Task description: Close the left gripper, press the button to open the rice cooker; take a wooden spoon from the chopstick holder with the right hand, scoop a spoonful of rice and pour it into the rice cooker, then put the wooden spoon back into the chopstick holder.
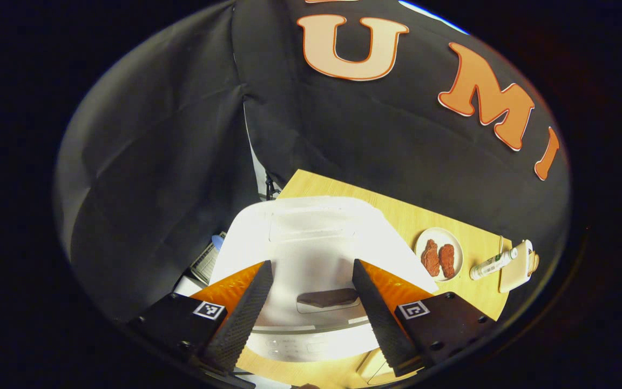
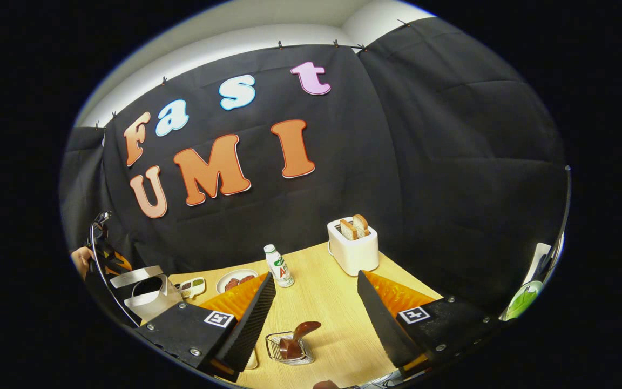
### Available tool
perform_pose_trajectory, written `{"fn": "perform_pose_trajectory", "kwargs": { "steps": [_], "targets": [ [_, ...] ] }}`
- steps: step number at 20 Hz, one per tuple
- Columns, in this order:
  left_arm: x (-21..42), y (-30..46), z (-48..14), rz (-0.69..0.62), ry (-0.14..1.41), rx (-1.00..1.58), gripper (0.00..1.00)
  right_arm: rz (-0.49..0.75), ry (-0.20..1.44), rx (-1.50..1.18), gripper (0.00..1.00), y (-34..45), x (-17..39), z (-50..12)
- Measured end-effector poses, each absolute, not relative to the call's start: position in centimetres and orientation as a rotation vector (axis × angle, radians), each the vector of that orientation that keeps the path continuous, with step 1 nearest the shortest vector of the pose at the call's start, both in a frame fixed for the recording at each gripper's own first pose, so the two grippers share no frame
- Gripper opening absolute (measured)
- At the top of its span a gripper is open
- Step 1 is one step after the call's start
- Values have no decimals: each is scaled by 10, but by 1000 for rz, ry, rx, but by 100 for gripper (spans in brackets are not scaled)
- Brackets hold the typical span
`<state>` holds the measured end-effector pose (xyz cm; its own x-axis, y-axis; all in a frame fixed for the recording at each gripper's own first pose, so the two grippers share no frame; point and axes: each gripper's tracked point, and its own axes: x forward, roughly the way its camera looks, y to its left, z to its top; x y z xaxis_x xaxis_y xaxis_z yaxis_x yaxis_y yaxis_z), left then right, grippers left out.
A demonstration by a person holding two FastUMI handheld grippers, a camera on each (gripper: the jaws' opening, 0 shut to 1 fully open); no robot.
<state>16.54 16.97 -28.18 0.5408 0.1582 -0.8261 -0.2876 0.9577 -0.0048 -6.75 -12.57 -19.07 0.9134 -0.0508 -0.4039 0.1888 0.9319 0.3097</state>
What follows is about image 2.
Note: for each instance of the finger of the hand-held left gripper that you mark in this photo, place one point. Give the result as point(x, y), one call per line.
point(121, 261)
point(108, 270)

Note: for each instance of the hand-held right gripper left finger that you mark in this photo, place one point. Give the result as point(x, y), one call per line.
point(251, 324)

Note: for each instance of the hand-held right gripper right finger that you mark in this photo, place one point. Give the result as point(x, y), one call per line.
point(381, 324)

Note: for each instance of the brown wooden spoon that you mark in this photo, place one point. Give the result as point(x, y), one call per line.
point(289, 348)

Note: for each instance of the white rice cooker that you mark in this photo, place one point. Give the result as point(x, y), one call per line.
point(151, 302)

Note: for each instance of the small white container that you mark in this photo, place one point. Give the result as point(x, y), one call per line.
point(252, 359)

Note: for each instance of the red steak piece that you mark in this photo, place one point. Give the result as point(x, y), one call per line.
point(246, 279)
point(232, 284)

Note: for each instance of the round beige plate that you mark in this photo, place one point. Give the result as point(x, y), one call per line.
point(230, 274)

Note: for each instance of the white drink bottle green cap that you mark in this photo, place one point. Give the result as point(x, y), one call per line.
point(279, 267)

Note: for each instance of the white divided condiment dish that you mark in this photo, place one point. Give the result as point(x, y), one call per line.
point(191, 288)

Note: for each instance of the white toaster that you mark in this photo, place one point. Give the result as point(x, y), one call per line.
point(354, 256)

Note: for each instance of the white and green object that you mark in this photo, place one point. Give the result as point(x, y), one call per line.
point(524, 300)

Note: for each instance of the black backdrop cloth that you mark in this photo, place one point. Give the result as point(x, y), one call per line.
point(424, 162)

